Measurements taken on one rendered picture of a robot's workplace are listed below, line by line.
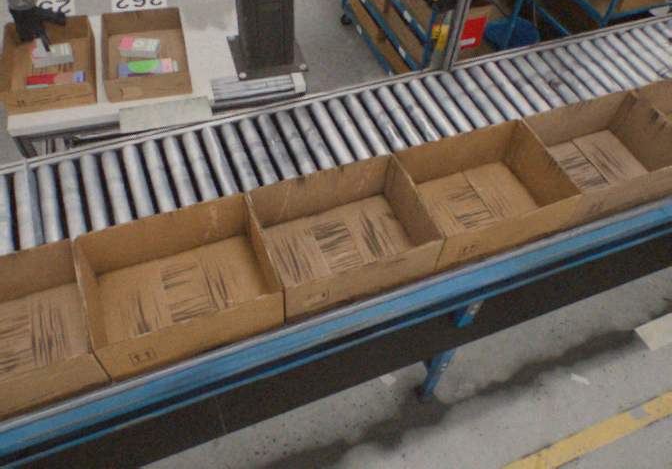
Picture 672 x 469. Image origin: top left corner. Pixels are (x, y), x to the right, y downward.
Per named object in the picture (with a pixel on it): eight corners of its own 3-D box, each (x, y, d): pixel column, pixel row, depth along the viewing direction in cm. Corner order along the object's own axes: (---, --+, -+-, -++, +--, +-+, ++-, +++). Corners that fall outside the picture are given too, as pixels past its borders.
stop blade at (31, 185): (35, 176, 179) (25, 157, 172) (51, 299, 154) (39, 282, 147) (33, 177, 179) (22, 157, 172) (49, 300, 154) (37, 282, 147)
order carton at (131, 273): (249, 231, 151) (244, 190, 138) (285, 326, 135) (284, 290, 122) (94, 275, 141) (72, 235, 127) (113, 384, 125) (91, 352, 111)
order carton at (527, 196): (502, 158, 172) (520, 116, 159) (560, 234, 156) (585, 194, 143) (384, 192, 162) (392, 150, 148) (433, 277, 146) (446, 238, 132)
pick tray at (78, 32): (95, 37, 217) (88, 13, 209) (97, 104, 195) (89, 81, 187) (15, 45, 211) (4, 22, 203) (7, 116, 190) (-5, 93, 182)
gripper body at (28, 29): (21, 31, 199) (7, 0, 189) (47, 27, 201) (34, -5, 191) (22, 44, 195) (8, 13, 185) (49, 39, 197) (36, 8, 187)
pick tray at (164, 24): (183, 28, 223) (179, 5, 215) (193, 93, 201) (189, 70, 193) (107, 36, 218) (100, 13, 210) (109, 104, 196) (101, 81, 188)
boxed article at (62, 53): (33, 56, 207) (30, 48, 204) (71, 50, 211) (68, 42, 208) (35, 68, 203) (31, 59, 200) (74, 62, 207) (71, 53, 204)
